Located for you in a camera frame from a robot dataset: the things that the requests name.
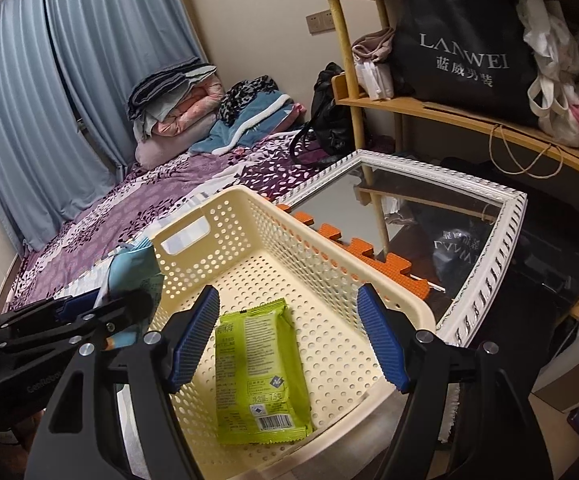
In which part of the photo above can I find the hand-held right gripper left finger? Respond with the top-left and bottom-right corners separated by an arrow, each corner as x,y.
24,285 -> 221,480

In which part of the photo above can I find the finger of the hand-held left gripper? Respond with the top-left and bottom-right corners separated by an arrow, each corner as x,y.
0,296 -> 99,335
0,287 -> 156,362

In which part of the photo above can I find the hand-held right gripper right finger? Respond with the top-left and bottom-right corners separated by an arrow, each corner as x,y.
356,283 -> 554,480

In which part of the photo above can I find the light blue snack packet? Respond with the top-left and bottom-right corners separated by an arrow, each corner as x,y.
93,241 -> 165,308

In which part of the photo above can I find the green snack packet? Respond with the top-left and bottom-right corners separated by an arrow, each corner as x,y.
214,298 -> 314,446

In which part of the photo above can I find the cream perforated plastic basket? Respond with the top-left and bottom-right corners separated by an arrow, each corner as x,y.
148,185 -> 438,480

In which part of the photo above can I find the orange foam puzzle mat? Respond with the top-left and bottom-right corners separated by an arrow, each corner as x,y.
275,204 -> 430,306

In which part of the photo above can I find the purple floral bedsheet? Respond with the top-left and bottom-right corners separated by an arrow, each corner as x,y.
6,125 -> 351,313

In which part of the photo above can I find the white framed mirror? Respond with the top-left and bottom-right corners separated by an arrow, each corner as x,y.
274,149 -> 529,348

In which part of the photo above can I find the mauve folded quilt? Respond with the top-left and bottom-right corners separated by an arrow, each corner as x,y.
134,122 -> 220,167

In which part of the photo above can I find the blue curtain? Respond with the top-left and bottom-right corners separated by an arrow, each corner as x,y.
43,0 -> 211,171
0,0 -> 122,256

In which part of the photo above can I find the white box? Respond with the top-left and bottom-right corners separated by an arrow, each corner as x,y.
532,310 -> 579,413

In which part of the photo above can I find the pink folded quilt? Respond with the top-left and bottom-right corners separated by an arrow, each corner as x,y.
150,84 -> 221,137

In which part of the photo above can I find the blue fleece blanket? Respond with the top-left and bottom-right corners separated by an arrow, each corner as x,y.
188,92 -> 296,157

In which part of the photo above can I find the black handbag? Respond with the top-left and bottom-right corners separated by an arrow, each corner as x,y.
288,62 -> 366,167

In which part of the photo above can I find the grey folded blanket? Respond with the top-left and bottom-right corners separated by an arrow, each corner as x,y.
128,62 -> 218,122

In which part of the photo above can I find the wooden corner shelf unit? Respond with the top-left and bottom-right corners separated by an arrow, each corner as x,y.
303,0 -> 579,321

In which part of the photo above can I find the leopard print scarf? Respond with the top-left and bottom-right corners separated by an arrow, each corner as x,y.
218,76 -> 283,124

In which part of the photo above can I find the white folded cloth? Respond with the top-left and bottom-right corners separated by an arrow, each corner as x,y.
357,60 -> 396,102

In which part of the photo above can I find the black shopping bag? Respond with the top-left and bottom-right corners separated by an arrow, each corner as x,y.
389,0 -> 543,128

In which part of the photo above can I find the white plastic bag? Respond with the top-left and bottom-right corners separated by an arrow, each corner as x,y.
516,0 -> 579,147

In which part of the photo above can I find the dark bag with rope handles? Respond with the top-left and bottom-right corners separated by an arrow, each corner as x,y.
439,122 -> 579,321

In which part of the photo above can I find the wall socket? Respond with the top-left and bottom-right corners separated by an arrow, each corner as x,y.
305,10 -> 334,34

